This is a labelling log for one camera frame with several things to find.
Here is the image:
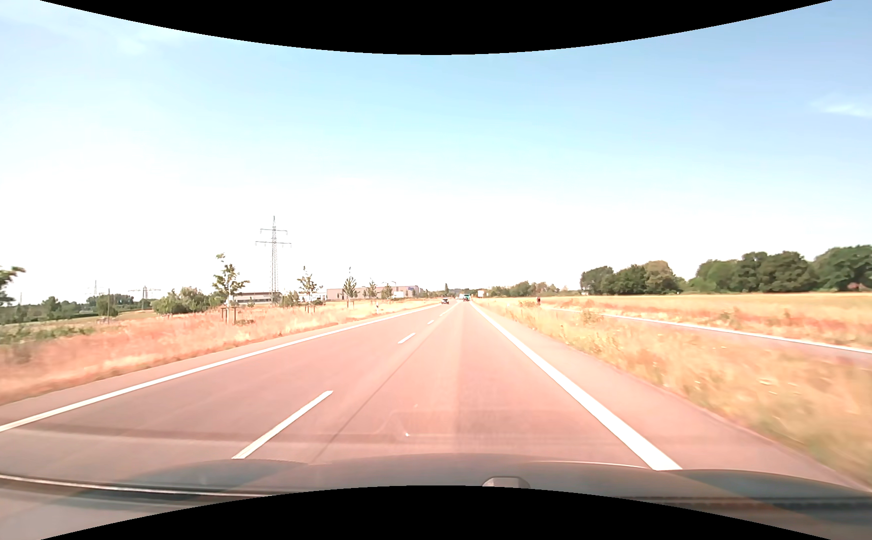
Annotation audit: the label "road markings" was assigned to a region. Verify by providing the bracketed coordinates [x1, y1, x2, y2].
[0, 300, 683, 472]

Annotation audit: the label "wood of dark trees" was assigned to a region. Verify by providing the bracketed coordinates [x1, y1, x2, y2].
[580, 244, 872, 295]

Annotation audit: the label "distant row of trees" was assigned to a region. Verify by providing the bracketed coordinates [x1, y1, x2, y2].
[481, 281, 580, 298]

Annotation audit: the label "tall steel pylon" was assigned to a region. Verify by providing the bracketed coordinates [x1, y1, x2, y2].
[256, 216, 292, 303]

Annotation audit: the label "row of young trees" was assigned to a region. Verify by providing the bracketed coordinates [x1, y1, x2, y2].
[211, 253, 396, 325]

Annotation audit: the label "green bushes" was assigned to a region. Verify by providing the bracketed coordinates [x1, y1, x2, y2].
[152, 287, 216, 316]

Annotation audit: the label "dry grass verge with strip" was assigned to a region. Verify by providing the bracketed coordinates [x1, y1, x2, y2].
[473, 297, 872, 500]

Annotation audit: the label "dry yellow field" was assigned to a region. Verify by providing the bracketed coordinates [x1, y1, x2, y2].
[541, 292, 872, 355]

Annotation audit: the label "asphalt side path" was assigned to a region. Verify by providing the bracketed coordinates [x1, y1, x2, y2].
[556, 307, 872, 376]

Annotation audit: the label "grey asphalt road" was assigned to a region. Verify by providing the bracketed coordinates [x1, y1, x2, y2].
[0, 300, 868, 540]

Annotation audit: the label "long low building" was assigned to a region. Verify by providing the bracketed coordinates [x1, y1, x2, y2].
[232, 284, 424, 305]

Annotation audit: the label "car's own bonnet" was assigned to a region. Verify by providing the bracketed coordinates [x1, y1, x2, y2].
[0, 452, 872, 535]

